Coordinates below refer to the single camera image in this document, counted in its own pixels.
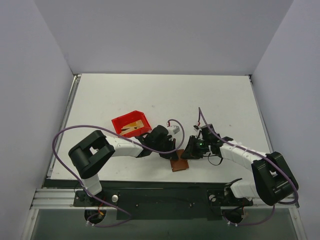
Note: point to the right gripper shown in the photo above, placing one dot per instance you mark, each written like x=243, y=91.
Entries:
x=194, y=147

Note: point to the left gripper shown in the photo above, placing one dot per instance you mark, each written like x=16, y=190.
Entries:
x=169, y=147

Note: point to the brown leather card holder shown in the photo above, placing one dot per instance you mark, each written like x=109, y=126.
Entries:
x=179, y=164

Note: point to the red plastic bin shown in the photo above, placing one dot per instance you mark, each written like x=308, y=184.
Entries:
x=123, y=120

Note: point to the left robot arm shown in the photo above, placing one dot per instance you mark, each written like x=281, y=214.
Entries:
x=93, y=152

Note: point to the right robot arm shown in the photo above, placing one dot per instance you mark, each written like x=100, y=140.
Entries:
x=273, y=181

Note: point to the gold cards in bin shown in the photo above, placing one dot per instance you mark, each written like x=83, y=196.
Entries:
x=132, y=129

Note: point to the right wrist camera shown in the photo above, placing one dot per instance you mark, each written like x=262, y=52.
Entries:
x=197, y=126

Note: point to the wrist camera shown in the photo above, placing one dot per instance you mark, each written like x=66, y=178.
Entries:
x=197, y=126
x=173, y=129

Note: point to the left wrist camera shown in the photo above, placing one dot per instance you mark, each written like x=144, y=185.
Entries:
x=173, y=129

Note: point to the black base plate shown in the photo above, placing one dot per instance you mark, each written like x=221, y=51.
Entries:
x=170, y=200

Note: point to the aluminium table frame rail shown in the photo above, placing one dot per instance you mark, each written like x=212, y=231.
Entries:
x=226, y=102

